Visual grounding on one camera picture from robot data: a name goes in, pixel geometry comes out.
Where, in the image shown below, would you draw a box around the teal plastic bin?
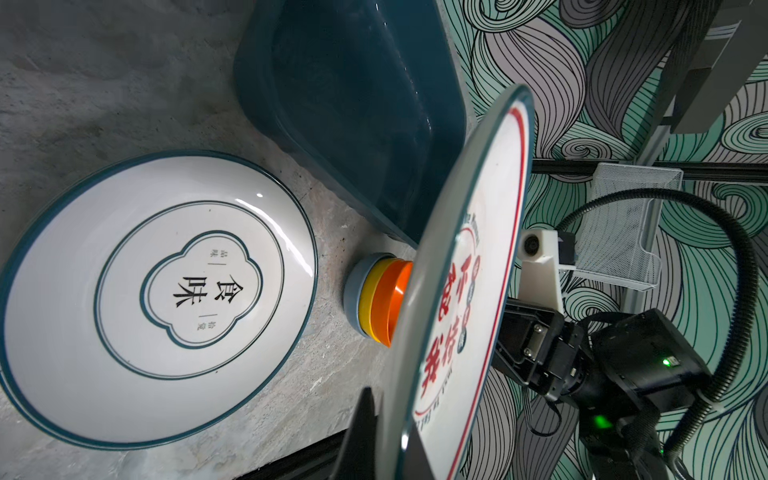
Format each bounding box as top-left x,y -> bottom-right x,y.
233,1 -> 467,246

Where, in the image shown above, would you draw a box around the orange top bowl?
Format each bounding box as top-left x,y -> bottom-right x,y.
370,259 -> 413,347

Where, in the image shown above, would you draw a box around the white plate red characters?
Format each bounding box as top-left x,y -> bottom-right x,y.
375,85 -> 535,479

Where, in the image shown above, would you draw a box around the white plate teal line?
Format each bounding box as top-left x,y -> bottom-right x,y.
1,150 -> 319,450

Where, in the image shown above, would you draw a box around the clear acrylic wall holder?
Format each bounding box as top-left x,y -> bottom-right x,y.
560,163 -> 683,291

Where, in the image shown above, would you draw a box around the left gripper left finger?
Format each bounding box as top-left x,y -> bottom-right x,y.
330,387 -> 377,480

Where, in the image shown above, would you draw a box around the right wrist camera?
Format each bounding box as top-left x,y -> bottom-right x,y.
517,229 -> 576,314

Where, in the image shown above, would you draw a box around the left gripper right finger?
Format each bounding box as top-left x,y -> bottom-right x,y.
410,437 -> 434,480

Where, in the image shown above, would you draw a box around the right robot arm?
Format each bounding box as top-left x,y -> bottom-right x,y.
492,299 -> 711,479

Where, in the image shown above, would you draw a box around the yellow middle bowl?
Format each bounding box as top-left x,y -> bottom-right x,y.
358,256 -> 396,341

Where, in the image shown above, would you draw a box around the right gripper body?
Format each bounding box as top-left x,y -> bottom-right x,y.
492,299 -> 591,402

